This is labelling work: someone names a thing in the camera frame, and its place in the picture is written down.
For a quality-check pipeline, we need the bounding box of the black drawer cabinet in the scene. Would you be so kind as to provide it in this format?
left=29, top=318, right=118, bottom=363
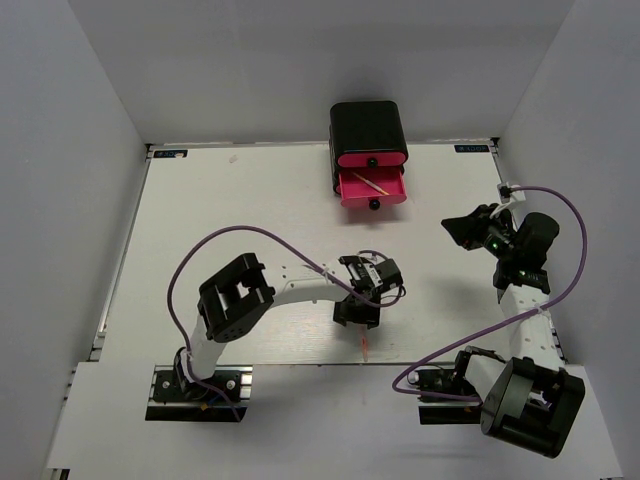
left=329, top=100, right=409, bottom=198

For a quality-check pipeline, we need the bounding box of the yellow pencil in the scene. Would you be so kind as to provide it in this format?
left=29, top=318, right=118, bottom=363
left=352, top=172, right=390, bottom=196

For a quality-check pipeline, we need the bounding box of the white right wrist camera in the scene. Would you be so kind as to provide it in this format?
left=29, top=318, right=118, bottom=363
left=490, top=182, right=526, bottom=218

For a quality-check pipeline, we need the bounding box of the blue label corner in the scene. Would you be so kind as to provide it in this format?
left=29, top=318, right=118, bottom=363
left=153, top=149, right=188, bottom=159
left=454, top=144, right=490, bottom=153

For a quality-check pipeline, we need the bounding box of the blue label left corner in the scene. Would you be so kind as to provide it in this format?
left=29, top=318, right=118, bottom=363
left=153, top=149, right=188, bottom=159

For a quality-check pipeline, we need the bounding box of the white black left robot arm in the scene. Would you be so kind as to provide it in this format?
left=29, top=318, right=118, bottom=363
left=174, top=253, right=404, bottom=400

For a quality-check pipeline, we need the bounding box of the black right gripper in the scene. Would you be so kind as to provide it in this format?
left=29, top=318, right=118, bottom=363
left=442, top=203, right=519, bottom=260

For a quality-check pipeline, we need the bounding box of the red pen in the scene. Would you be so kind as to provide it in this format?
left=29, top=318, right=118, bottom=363
left=360, top=329, right=369, bottom=363

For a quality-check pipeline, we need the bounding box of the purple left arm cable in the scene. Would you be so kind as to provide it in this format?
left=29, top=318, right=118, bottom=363
left=165, top=225, right=407, bottom=422

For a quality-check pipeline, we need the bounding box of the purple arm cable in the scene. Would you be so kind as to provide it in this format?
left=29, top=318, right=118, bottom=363
left=392, top=185, right=587, bottom=404
left=165, top=225, right=407, bottom=422

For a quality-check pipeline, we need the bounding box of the pink top drawer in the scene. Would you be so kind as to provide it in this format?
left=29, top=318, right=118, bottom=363
left=337, top=151, right=408, bottom=169

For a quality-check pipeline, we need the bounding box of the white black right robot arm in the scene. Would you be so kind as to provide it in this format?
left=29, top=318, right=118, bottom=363
left=441, top=204, right=585, bottom=458

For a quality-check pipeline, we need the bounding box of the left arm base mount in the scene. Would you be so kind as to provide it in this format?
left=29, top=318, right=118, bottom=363
left=145, top=366, right=253, bottom=423

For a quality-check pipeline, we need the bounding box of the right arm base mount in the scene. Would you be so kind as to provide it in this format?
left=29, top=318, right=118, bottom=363
left=408, top=346, right=501, bottom=425

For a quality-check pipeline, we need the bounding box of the blue label right corner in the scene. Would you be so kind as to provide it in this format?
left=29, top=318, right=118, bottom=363
left=454, top=144, right=490, bottom=153

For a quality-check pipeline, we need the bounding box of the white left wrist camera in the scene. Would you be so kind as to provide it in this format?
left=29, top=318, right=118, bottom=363
left=357, top=250, right=388, bottom=263

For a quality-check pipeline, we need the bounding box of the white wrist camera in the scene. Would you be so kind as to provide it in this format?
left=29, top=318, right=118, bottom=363
left=490, top=182, right=526, bottom=218
left=357, top=250, right=388, bottom=263

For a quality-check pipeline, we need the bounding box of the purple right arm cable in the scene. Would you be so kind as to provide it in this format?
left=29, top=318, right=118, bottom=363
left=392, top=185, right=587, bottom=404

